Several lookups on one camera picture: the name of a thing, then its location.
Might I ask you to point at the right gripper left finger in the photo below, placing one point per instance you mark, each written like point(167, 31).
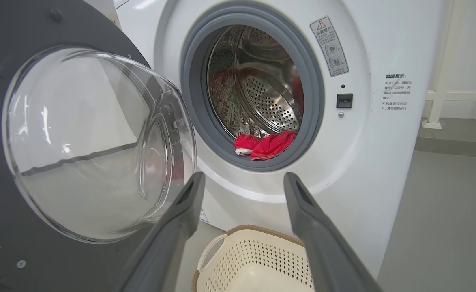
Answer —
point(169, 243)

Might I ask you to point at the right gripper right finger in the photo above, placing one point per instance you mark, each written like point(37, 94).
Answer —
point(323, 251)

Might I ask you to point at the red and white garment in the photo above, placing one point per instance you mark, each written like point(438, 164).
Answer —
point(272, 146)

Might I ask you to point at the cream perforated basket brown rim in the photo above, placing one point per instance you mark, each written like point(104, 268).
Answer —
point(254, 259)

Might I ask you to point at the white front-load washing machine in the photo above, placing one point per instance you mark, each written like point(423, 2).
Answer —
point(363, 162)

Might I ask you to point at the black door latch socket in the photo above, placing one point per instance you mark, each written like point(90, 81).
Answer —
point(344, 101)

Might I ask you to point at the perforated steel washer drum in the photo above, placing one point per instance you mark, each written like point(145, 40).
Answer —
point(270, 97)

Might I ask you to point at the grey warning sticker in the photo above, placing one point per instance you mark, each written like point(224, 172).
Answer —
point(329, 46)

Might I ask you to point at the white metal frame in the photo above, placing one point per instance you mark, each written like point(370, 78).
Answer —
point(440, 61)

